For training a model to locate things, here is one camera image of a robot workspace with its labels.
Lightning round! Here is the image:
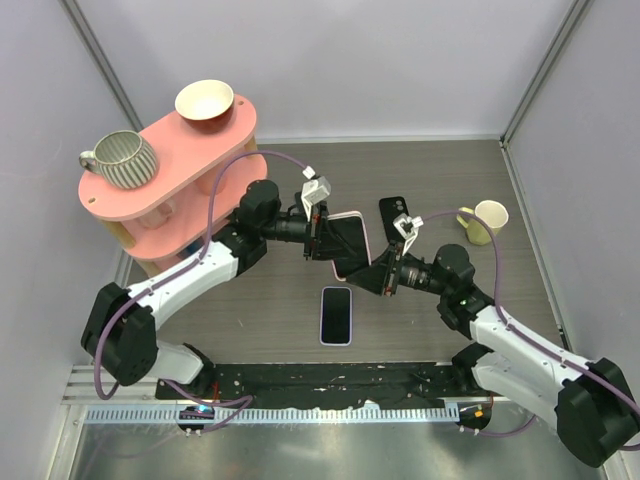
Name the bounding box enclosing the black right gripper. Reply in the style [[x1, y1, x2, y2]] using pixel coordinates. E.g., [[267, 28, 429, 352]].
[[348, 238, 452, 296]]

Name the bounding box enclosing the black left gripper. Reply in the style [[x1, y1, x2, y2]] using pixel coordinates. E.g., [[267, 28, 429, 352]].
[[261, 201, 356, 262]]

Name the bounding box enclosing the pink phone case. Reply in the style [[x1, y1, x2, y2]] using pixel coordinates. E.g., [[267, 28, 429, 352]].
[[328, 211, 371, 282]]

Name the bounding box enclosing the lilac phone case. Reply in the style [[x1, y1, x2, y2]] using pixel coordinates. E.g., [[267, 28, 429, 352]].
[[319, 285, 355, 347]]

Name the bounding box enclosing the silver-edged black phone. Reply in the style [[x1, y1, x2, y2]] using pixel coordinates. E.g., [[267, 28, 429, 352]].
[[330, 215, 371, 281]]

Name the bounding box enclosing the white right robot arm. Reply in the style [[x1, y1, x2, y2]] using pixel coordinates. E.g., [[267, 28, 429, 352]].
[[346, 244, 639, 468]]

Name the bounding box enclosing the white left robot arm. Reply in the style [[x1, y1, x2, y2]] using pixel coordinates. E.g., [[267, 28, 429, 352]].
[[81, 180, 370, 399]]

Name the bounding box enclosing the yellow mug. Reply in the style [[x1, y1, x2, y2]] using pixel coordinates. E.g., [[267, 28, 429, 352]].
[[456, 200, 509, 246]]

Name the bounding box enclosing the pink cup on shelf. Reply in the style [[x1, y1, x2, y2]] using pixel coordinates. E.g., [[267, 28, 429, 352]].
[[195, 170, 218, 195]]

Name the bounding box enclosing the pink three-tier shelf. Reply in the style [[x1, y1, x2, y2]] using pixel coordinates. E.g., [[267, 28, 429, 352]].
[[78, 95, 257, 276]]

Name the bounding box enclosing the clear glass cup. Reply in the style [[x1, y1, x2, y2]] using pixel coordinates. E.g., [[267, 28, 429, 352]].
[[138, 199, 176, 230]]

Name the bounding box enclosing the red bowl white inside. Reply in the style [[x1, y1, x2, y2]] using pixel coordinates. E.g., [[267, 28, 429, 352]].
[[174, 79, 235, 133]]

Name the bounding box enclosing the grey striped mug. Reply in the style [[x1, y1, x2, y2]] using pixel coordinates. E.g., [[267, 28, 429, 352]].
[[79, 130, 158, 190]]

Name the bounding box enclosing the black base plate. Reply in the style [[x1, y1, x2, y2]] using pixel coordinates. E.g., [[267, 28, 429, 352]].
[[154, 360, 501, 407]]

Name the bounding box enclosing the white slotted cable duct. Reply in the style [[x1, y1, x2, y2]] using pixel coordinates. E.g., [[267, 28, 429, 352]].
[[85, 403, 459, 425]]

